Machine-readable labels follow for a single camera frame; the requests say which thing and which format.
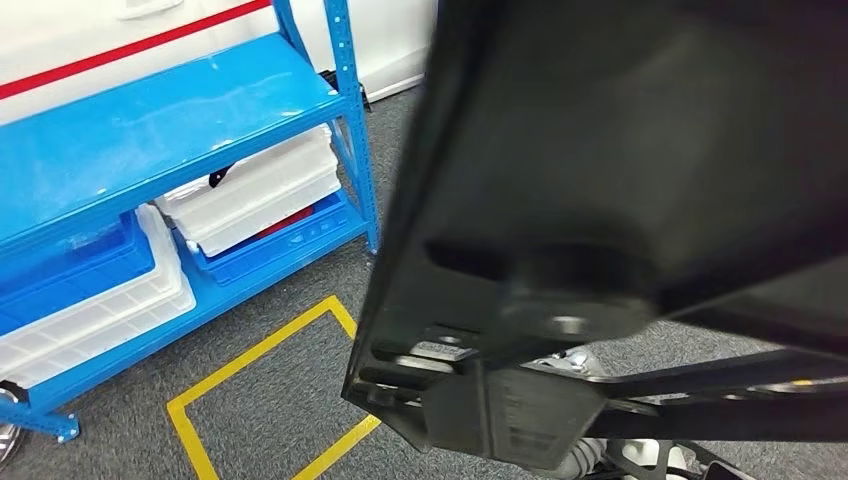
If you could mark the black plastic plate bracket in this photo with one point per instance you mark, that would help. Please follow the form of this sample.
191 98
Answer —
596 132

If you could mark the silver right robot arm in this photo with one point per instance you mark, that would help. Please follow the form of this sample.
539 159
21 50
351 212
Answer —
576 460

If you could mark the red part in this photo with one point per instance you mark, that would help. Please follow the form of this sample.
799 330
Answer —
291 218

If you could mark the blue metal shelf rack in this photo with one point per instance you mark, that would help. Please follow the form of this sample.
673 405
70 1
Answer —
132 132

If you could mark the blue plastic crate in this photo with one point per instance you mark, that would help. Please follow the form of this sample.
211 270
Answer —
66 278
298 248

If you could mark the yellow floor tape square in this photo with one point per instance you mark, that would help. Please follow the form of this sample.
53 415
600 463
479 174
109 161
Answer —
265 344

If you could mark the white car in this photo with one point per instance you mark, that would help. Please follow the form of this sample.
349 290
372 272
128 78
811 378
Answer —
397 40

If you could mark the red barrier belt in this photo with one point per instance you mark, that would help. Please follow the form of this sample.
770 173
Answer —
132 48

